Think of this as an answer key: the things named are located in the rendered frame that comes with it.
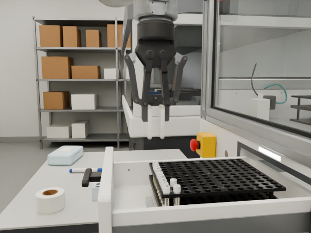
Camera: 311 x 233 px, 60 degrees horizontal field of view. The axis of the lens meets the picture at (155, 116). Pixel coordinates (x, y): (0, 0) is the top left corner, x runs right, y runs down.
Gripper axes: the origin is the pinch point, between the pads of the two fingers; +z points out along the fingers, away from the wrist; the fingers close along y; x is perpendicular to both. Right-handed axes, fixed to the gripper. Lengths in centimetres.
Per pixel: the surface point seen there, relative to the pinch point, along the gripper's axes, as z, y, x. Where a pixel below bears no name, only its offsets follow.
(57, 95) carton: 17, -99, 380
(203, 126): 8.2, 23.0, 37.4
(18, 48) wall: -58, -169, 431
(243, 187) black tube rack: 9.9, 13.8, -13.2
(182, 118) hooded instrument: 10, 24, 75
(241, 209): 11.4, 11.2, -17.9
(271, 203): 10.6, 16.2, -17.9
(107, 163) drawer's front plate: 7.2, -9.9, -4.6
